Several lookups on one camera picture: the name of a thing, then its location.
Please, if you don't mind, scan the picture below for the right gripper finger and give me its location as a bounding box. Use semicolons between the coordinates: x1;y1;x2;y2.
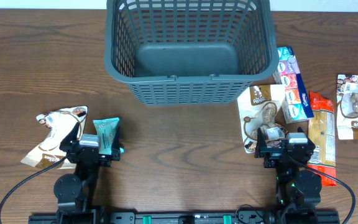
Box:
296;127;308;142
255;128;267;156

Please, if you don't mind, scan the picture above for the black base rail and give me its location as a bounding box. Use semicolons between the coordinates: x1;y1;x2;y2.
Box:
28;210;340;224

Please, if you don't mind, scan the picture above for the tissue pack bundle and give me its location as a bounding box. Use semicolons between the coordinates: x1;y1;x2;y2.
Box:
273;46;314;124

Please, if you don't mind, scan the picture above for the orange spaghetti package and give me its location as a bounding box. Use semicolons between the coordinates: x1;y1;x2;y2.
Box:
308;91;336;177

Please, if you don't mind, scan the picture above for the teal snack bag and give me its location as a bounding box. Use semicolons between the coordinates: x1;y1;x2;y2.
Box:
93;117;120;155

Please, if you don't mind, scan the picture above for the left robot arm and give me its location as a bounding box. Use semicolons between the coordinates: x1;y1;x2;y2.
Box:
53;123;122;224

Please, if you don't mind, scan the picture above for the cookie pouch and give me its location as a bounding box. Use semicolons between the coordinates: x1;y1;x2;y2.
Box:
336;74;358;140
21;106;88;169
237;84;287;154

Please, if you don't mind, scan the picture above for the grey plastic basket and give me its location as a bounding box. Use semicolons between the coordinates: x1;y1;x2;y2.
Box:
104;0;278;105

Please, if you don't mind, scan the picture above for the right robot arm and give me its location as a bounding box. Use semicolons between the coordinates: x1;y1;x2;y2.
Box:
254;128;322;223

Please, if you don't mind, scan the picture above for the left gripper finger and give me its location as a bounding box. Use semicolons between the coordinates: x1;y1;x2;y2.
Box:
111;126;124;152
59;123;80;152

